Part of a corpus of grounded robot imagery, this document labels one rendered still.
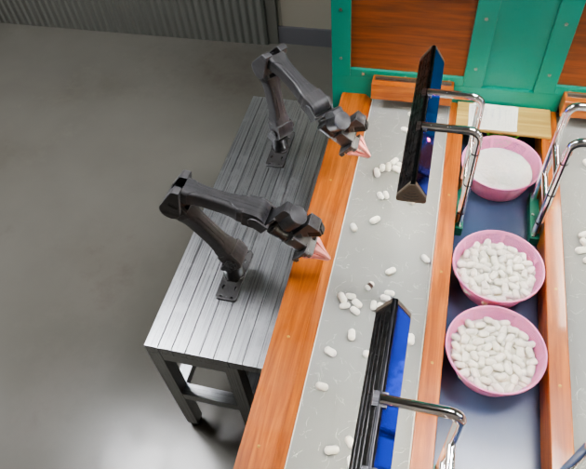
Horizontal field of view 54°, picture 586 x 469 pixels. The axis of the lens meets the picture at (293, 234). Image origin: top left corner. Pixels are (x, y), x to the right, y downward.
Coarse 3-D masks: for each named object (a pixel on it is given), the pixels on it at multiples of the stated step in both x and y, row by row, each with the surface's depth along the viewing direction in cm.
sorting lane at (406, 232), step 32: (384, 128) 218; (384, 160) 208; (352, 192) 200; (384, 224) 190; (416, 224) 189; (352, 256) 183; (384, 256) 182; (416, 256) 181; (352, 288) 175; (384, 288) 175; (416, 288) 174; (320, 320) 169; (352, 320) 169; (416, 320) 167; (320, 352) 163; (352, 352) 163; (416, 352) 161; (352, 384) 157; (416, 384) 155; (320, 416) 152; (352, 416) 151; (320, 448) 147
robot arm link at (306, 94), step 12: (276, 48) 193; (264, 60) 187; (276, 60) 187; (288, 60) 188; (264, 72) 192; (276, 72) 189; (288, 72) 186; (288, 84) 187; (300, 84) 185; (300, 96) 184; (312, 96) 184; (324, 96) 184; (312, 108) 183; (324, 108) 185
